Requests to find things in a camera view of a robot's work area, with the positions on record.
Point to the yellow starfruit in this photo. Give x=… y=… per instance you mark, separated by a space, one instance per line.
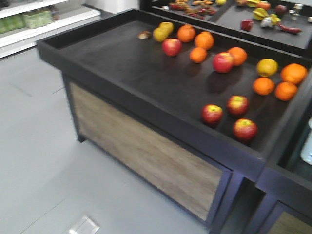
x=259 y=13

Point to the red apple front right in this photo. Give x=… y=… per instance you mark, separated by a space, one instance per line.
x=245 y=130

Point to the red apple front middle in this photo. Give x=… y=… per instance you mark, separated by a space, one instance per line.
x=237 y=106

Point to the small orange centre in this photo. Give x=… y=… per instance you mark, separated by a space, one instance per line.
x=198 y=55

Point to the red chili pepper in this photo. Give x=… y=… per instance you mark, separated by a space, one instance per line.
x=290 y=30

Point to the yellow pear front left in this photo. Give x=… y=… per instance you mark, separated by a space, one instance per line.
x=160 y=34

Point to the black wood produce stand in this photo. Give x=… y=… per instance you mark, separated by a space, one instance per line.
x=144 y=108

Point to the metal floor outlet plate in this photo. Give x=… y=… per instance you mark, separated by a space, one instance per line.
x=85 y=225

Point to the small orange right pair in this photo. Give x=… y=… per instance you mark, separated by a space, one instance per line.
x=263 y=86

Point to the red apple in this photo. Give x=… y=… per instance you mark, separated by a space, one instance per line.
x=211 y=114
x=245 y=130
x=172 y=47
x=223 y=62
x=237 y=106

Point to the small orange rightmost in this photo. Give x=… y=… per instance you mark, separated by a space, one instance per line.
x=285 y=91

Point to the red apple far left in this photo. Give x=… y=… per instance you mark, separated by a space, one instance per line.
x=172 y=47

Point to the yellow pear back left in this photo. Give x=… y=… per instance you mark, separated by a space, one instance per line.
x=168 y=26

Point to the yellow round pear right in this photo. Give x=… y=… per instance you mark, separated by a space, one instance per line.
x=267 y=67

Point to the white store shelving unit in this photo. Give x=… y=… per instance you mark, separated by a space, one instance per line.
x=23 y=22

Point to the orange with knob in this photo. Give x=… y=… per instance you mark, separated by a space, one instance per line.
x=186 y=33
x=204 y=40

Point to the orange with knob left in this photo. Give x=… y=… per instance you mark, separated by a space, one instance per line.
x=186 y=33

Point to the black upper display tray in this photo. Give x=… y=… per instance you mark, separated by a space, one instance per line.
x=228 y=20

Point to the large orange far right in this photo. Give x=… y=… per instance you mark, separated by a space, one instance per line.
x=294 y=73

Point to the white garlic bulb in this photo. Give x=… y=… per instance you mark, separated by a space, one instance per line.
x=267 y=22

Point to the red apple front left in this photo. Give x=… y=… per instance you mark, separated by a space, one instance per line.
x=211 y=114

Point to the red bell pepper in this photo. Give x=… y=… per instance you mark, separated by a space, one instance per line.
x=247 y=24

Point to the orange behind middle apple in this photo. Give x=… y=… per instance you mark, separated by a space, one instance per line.
x=239 y=55

